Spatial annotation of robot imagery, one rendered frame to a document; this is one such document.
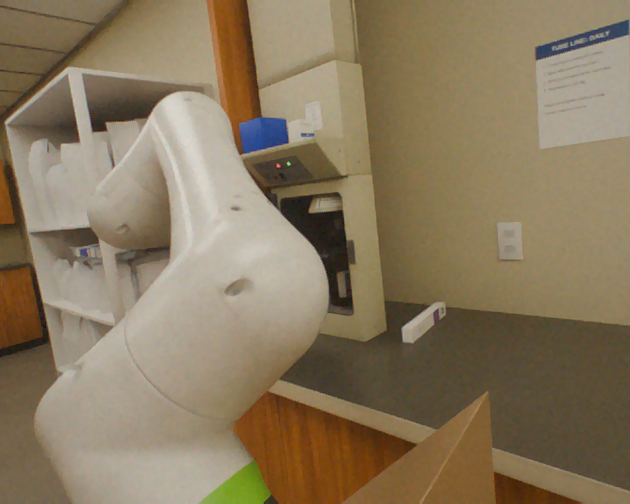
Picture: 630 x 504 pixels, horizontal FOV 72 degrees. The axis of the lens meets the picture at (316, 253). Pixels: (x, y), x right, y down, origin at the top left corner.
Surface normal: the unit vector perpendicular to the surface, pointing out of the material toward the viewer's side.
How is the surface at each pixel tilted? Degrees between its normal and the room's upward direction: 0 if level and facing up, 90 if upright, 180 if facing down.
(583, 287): 90
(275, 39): 90
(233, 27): 90
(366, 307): 90
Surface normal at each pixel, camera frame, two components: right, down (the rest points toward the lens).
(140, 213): 0.41, 0.48
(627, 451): -0.11, -0.98
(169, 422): 0.12, 0.37
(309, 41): -0.68, 0.18
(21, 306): 0.73, 0.01
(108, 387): -0.40, -0.12
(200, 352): -0.07, 0.22
